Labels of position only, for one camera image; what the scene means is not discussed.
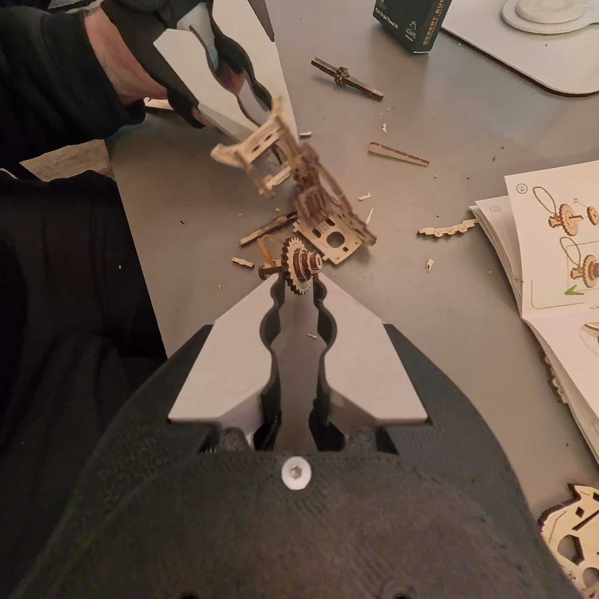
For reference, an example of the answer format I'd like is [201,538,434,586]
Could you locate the toothed wooden strip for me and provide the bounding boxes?
[418,219,478,238]

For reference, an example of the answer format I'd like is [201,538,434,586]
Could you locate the pile of flat wooden cutouts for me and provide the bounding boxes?
[543,356,568,404]

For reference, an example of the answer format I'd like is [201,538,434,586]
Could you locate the long wooden bar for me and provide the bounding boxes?
[240,212,298,247]

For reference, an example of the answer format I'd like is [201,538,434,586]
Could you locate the wooden gear axle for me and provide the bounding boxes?
[258,236,324,295]

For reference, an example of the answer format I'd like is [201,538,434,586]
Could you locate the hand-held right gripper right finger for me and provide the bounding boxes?
[313,273,429,444]

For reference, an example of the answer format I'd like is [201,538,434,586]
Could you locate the white base board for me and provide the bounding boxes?
[442,0,599,96]

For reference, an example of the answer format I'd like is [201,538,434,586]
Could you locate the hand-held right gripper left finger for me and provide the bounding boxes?
[168,273,285,446]

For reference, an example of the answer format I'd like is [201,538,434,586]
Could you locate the dark green product box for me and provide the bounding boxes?
[373,0,453,53]

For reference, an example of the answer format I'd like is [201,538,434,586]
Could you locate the wooden model chassis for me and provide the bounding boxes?
[281,140,377,267]

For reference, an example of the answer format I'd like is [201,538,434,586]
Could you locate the tan rubber band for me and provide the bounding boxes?
[257,234,286,263]

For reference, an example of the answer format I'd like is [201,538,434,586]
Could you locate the large curved plywood sheet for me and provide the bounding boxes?
[537,483,599,599]

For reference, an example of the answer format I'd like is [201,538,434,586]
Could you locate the person's left hand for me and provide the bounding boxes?
[85,8,169,107]

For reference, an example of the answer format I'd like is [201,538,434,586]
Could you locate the dark wooden cross axle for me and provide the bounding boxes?
[311,57,384,101]

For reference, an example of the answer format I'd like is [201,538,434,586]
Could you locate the wedge-shaped wooden strip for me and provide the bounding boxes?
[369,142,430,168]

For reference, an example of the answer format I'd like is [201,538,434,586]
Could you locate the instruction booklet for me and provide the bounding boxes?
[469,160,599,464]

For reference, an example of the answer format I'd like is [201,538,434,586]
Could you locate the person's left forearm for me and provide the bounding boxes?
[0,0,146,162]

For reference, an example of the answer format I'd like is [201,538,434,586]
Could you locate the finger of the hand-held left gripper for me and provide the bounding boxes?
[213,0,299,142]
[153,24,264,142]

